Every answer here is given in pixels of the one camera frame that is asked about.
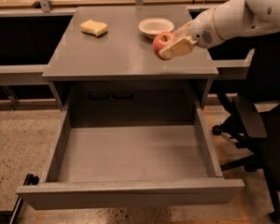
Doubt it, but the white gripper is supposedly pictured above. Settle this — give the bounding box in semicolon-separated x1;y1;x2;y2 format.
159;8;223;60

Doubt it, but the red apple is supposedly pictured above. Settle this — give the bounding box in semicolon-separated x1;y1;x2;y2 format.
152;32;175;60

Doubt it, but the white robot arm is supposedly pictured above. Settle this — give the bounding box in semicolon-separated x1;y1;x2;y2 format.
153;0;280;60

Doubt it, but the grey cabinet counter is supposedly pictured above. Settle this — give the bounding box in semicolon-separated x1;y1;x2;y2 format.
43;6;218;101

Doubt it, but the open grey top drawer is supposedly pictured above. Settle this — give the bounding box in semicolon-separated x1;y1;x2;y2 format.
16;91;245;211

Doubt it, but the white bowl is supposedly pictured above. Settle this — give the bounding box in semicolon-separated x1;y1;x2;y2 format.
138;18;175;39

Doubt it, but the yellow sponge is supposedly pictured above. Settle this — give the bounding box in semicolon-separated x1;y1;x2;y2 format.
80;20;108;37

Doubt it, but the black office chair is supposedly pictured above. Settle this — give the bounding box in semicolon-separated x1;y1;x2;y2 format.
213;32;280;224

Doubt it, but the black floor bracket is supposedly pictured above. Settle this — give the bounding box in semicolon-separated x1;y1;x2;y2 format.
0;174;39;224

